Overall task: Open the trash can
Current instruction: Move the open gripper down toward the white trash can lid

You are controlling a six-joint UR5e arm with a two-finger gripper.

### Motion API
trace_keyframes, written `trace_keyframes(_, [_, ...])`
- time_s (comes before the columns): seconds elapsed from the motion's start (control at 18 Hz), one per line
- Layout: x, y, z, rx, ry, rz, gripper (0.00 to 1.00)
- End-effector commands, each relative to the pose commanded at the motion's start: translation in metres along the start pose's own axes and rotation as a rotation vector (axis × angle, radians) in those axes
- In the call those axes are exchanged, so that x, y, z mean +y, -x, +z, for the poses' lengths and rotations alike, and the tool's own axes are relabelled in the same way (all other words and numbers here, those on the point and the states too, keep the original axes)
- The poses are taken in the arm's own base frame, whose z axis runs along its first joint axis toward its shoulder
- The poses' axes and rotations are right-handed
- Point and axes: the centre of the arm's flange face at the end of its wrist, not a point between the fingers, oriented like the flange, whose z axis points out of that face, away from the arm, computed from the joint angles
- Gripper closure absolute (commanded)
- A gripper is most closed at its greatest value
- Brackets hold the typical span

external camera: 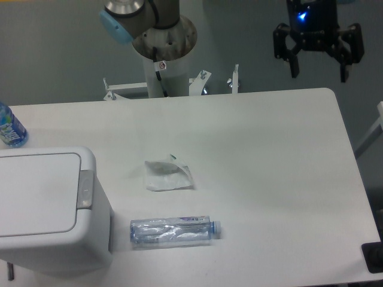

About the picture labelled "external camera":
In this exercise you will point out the white push-lid trash can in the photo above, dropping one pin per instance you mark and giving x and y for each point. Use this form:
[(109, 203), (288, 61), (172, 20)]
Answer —
[(55, 215)]

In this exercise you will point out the black clamp at table edge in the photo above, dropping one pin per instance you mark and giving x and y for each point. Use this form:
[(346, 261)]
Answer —
[(372, 253)]

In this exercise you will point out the crumpled white plastic wrapper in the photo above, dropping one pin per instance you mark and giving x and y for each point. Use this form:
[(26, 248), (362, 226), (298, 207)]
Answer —
[(168, 174)]

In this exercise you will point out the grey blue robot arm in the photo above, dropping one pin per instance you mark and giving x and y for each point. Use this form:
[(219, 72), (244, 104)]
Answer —
[(127, 20)]

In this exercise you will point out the crushed clear plastic bottle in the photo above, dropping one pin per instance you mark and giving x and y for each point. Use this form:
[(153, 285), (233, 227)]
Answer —
[(176, 232)]

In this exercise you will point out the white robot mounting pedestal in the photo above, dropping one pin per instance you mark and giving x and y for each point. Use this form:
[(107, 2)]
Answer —
[(165, 56)]

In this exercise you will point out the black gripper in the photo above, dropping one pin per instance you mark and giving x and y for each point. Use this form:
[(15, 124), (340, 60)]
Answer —
[(314, 27)]

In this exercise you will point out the white frame at right edge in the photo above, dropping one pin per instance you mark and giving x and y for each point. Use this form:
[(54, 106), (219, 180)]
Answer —
[(374, 131)]

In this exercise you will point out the blue label water bottle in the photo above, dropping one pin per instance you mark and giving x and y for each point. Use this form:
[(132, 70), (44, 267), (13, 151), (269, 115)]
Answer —
[(13, 132)]

